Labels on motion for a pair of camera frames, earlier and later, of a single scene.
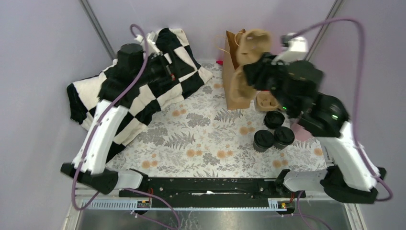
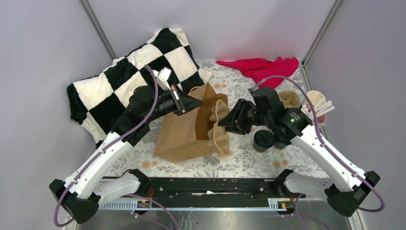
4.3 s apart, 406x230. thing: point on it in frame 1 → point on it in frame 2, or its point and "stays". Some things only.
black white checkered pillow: x=141 y=78 stays
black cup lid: x=263 y=138 stays
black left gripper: x=168 y=76 → x=183 y=103
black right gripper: x=258 y=71 → x=231 y=120
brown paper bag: x=231 y=63 → x=184 y=137
